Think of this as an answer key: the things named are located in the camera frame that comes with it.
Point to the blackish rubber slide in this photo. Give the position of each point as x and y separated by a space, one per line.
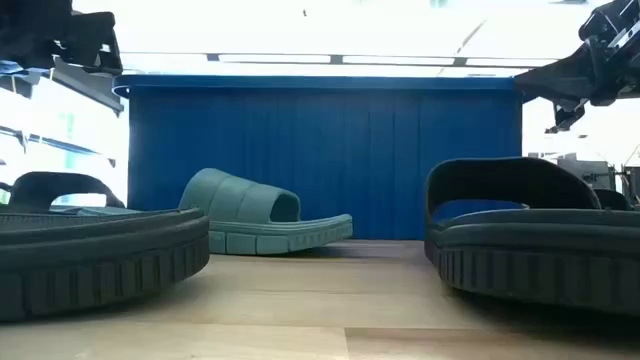
612 200
525 260

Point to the grey ceiling rail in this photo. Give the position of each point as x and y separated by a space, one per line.
330 59

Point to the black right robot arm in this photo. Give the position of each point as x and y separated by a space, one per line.
615 45

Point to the grey background equipment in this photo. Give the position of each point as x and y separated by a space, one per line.
590 172

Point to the dark teal rubber slide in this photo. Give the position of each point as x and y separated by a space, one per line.
100 260

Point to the grey metal beam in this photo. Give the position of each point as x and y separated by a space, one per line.
85 87

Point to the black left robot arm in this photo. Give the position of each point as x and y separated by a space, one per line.
30 30

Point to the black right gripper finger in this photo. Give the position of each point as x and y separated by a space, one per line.
567 117

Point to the blue plastic bin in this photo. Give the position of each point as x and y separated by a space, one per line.
350 150

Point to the light teal rubber slide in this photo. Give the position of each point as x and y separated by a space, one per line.
240 205

